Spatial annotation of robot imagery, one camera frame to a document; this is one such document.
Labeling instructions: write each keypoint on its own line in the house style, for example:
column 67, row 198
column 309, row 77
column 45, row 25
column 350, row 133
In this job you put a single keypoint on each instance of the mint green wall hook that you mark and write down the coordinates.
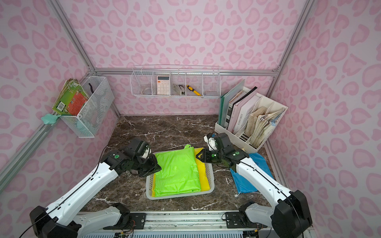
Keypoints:
column 50, row 119

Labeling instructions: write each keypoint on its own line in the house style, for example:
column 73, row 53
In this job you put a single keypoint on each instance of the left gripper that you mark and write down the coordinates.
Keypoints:
column 146, row 163

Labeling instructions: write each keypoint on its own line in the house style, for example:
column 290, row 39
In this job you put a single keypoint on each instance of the pink binder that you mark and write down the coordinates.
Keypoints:
column 241, row 111

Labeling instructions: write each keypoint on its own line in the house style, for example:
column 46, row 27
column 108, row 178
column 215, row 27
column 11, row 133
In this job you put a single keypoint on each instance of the white plastic basket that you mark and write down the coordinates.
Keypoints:
column 211, row 178

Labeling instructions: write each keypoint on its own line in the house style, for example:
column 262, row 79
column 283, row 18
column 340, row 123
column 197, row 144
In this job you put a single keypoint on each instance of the green folder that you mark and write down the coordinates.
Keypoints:
column 225, row 99

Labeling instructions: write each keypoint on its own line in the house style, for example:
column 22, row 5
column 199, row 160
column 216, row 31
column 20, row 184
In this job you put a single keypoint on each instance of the white wire wall shelf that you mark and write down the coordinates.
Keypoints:
column 205, row 80

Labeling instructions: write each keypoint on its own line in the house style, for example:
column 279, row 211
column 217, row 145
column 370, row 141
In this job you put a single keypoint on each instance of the green raincoat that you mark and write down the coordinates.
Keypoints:
column 177, row 169

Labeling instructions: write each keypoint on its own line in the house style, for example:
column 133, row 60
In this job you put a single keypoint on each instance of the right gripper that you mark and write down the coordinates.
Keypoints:
column 210, row 156

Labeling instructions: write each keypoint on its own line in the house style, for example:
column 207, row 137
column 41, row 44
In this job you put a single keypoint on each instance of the silver stapler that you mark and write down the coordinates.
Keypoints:
column 179, row 89

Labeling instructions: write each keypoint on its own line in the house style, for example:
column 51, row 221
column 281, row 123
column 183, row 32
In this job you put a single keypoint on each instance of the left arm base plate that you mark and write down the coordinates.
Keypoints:
column 137, row 221

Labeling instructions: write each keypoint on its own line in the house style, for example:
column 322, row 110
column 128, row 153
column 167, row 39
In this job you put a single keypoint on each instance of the white mesh wall basket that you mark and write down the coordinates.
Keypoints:
column 87, row 123

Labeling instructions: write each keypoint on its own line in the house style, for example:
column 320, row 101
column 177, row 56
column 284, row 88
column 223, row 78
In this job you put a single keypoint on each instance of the white file organizer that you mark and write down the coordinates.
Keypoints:
column 261, row 123

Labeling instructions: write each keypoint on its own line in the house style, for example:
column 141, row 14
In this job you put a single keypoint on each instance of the yellow utility knife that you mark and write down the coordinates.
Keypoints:
column 193, row 90

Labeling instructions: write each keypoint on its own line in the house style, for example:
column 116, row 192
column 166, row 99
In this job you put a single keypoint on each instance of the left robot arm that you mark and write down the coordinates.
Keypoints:
column 61, row 218

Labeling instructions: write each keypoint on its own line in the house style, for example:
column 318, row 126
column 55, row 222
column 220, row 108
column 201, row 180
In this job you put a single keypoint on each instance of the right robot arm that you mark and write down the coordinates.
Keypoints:
column 288, row 214

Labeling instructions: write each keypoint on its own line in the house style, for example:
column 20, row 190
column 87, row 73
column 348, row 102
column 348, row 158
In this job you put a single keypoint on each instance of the pink calculator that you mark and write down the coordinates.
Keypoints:
column 163, row 85

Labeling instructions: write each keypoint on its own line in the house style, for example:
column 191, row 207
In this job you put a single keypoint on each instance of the green and red booklet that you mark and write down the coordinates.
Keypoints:
column 71, row 99

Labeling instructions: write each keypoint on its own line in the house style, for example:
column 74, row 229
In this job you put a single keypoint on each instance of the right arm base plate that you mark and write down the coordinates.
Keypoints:
column 237, row 219

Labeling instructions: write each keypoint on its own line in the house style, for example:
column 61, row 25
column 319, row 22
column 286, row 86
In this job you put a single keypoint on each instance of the golden yellow raincoat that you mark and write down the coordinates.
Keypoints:
column 202, row 172

